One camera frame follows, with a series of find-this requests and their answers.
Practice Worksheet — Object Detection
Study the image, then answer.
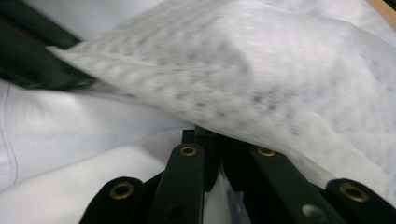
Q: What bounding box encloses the white mesh laundry bag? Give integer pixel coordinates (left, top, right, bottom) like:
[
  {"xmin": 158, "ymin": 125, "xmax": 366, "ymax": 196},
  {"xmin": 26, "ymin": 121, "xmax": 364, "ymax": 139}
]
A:
[{"xmin": 46, "ymin": 0, "xmax": 396, "ymax": 208}]

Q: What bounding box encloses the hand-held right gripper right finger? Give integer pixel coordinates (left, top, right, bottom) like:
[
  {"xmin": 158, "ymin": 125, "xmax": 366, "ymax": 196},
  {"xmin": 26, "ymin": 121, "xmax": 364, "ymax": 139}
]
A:
[{"xmin": 220, "ymin": 135, "xmax": 256, "ymax": 192}]

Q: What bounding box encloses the white garment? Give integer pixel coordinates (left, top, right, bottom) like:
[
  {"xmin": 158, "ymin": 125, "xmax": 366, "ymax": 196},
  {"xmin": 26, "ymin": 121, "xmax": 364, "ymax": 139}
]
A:
[{"xmin": 0, "ymin": 78, "xmax": 200, "ymax": 224}]

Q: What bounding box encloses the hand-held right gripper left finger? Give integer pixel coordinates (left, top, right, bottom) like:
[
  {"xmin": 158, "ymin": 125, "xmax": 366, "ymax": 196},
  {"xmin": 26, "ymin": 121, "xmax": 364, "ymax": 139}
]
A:
[{"xmin": 181, "ymin": 125, "xmax": 219, "ymax": 192}]

